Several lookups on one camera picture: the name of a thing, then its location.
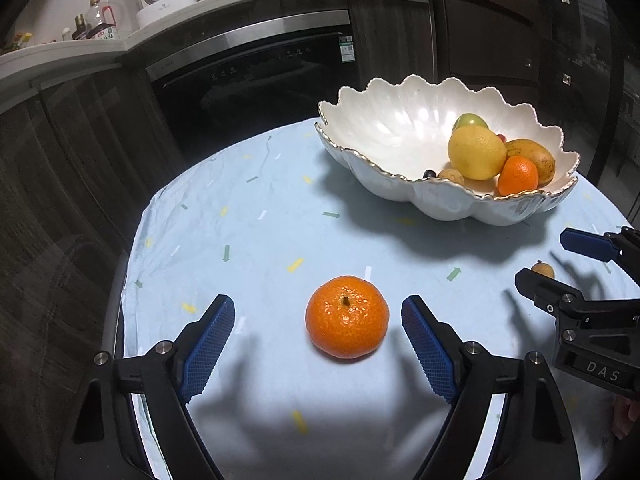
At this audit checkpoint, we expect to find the light blue patterned tablecloth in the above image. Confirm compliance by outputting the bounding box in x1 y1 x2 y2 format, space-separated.
122 115 640 480

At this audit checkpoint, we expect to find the dark glass cabinet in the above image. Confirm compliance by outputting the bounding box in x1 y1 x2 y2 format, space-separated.
545 0 640 196

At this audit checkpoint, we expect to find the black built-in oven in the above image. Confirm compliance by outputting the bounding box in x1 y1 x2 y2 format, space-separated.
145 10 361 161

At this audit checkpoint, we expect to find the green apple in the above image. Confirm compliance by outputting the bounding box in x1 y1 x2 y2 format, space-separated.
452 113 490 133

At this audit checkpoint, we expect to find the small orange tangerine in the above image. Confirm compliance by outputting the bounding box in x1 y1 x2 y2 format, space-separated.
497 155 540 197
305 275 391 360

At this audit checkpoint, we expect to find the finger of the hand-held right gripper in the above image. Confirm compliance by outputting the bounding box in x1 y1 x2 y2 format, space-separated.
515 267 640 363
560 226 640 281

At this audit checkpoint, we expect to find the white scalloped ceramic bowl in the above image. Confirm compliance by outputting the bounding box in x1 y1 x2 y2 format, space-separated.
315 75 580 226

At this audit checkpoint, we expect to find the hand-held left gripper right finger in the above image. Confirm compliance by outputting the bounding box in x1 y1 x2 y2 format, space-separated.
401 295 581 480

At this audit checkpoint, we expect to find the large yellow lemon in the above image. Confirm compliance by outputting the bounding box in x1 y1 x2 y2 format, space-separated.
447 126 508 181

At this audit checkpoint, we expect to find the yellow brown mango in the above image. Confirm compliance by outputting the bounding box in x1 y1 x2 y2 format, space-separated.
505 138 557 186

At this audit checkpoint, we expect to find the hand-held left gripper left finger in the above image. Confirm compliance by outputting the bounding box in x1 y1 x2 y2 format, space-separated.
72 294 237 480

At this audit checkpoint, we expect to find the white kitchen countertop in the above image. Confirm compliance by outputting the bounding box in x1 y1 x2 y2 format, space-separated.
0 0 437 113

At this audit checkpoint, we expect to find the person's right hand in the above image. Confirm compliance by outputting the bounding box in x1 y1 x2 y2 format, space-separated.
611 394 640 441

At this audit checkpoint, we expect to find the dark refrigerator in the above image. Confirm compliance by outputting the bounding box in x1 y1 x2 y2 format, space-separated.
432 0 556 126

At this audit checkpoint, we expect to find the clear bottle with red handle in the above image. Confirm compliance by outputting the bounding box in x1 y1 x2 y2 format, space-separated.
86 0 121 41

